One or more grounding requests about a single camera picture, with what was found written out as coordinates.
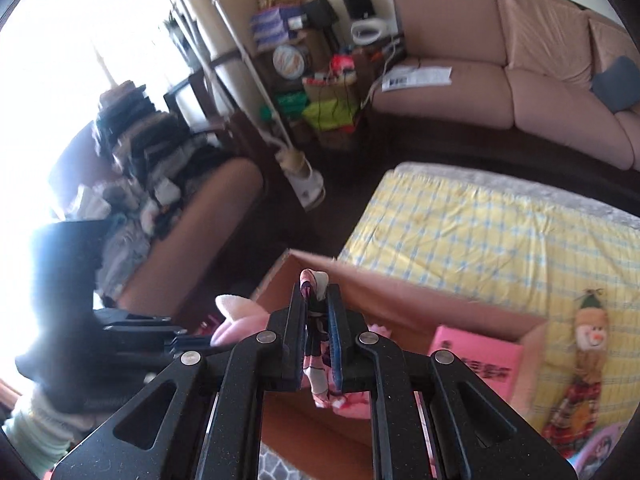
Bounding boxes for pink cartoon print box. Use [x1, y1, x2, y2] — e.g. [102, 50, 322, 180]
[427, 325, 523, 403]

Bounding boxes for brown armchair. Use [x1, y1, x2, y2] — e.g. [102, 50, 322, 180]
[50, 120, 266, 313]

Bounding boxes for yellow plaid cloth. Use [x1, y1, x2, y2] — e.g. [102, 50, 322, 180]
[339, 170, 640, 456]

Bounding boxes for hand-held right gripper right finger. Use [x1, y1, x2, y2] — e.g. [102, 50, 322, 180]
[325, 285, 576, 480]

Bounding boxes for pink plush toy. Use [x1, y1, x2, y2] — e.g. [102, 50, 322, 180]
[210, 294, 381, 418]

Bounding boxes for pink patterned scarf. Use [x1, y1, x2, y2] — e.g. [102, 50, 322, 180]
[298, 268, 351, 408]

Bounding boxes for green box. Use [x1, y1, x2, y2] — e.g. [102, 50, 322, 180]
[275, 91, 307, 121]

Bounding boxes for pile of clothes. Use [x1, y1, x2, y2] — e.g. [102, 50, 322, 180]
[75, 82, 226, 301]

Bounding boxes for tan sofa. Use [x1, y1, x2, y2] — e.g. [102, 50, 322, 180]
[372, 0, 640, 171]

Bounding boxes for green bag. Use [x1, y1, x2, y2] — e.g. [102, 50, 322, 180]
[302, 97, 359, 132]

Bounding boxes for round printed tin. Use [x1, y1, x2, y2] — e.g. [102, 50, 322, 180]
[272, 44, 307, 80]

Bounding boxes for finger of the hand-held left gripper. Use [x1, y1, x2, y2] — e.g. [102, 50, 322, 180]
[102, 310, 187, 337]
[165, 335, 213, 361]

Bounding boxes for black box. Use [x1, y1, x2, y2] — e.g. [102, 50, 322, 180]
[341, 0, 374, 21]

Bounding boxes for stack of purple boxes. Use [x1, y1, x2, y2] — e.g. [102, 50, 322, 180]
[250, 5, 307, 52]

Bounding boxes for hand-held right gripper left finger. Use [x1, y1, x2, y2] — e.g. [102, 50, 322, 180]
[50, 282, 308, 480]

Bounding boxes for wooden shelf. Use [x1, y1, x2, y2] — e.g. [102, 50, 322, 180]
[250, 25, 362, 153]

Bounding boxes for person's left forearm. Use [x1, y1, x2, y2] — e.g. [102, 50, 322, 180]
[0, 390, 96, 480]

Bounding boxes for white pole stand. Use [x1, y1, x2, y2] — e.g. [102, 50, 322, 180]
[190, 0, 327, 211]

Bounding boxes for white papers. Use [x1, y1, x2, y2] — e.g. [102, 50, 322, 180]
[381, 66, 453, 92]

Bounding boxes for blue round tin pink lid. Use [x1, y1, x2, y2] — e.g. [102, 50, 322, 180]
[575, 420, 626, 480]

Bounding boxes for brown cardboard box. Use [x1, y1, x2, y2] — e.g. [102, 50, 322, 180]
[250, 249, 548, 461]

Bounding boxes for blue-grey pillow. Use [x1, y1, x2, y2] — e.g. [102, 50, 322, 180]
[590, 56, 640, 113]

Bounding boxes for white round device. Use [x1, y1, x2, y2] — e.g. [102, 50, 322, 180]
[350, 20, 389, 47]

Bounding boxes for tan sofa back cushion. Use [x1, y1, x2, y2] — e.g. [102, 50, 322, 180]
[497, 0, 597, 83]
[587, 10, 640, 78]
[392, 0, 507, 67]

